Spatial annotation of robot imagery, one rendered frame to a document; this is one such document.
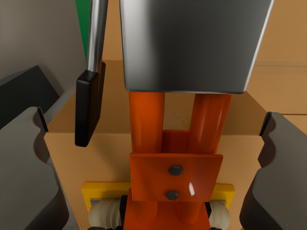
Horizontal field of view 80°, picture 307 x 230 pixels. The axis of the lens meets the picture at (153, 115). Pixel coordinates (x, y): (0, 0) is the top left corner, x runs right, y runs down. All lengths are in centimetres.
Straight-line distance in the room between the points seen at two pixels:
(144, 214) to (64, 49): 122
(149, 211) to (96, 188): 21
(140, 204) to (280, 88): 74
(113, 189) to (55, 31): 110
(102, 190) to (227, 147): 24
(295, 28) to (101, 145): 67
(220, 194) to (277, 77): 53
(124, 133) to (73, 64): 107
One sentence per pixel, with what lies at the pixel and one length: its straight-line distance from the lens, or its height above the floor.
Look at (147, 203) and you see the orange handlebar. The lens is 17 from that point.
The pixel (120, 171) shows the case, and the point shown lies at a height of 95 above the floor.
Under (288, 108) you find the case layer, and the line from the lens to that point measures 91.
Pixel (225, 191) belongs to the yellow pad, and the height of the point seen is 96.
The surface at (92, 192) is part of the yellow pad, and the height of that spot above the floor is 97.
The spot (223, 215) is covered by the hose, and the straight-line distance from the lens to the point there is 35.
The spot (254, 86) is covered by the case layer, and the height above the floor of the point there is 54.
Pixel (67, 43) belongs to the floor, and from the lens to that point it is 131.
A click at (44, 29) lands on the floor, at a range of 135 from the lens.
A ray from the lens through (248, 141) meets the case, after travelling 34.
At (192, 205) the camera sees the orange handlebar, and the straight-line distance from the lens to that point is 18.
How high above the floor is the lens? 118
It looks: 58 degrees down
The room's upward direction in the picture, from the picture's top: 179 degrees counter-clockwise
